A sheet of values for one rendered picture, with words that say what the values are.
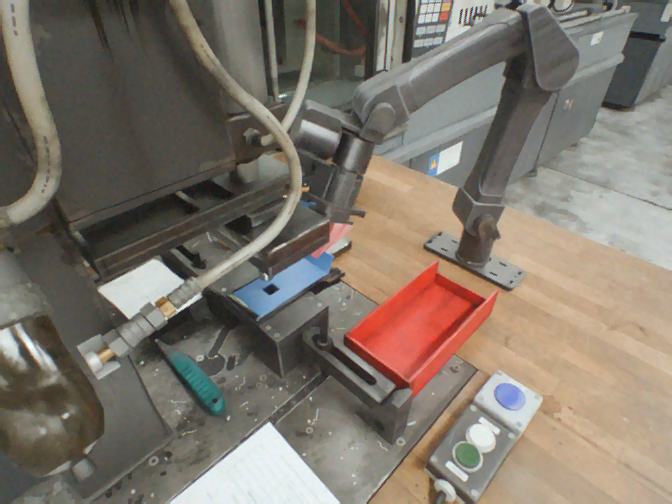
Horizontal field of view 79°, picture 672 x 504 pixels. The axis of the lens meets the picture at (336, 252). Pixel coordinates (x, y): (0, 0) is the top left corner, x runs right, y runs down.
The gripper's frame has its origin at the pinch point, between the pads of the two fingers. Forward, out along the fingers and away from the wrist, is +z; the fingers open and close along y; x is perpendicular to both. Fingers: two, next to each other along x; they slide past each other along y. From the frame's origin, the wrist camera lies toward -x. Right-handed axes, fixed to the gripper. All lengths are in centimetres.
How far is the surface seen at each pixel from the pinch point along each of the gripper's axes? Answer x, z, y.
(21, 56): 10.3, -16.4, 44.8
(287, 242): 9.0, -5.4, 17.7
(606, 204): 5, -41, -273
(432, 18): -44, -65, -72
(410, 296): 13.0, 2.2, -12.7
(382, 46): -53, -51, -64
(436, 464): 32.4, 12.5, 6.2
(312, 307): 7.2, 5.7, 5.7
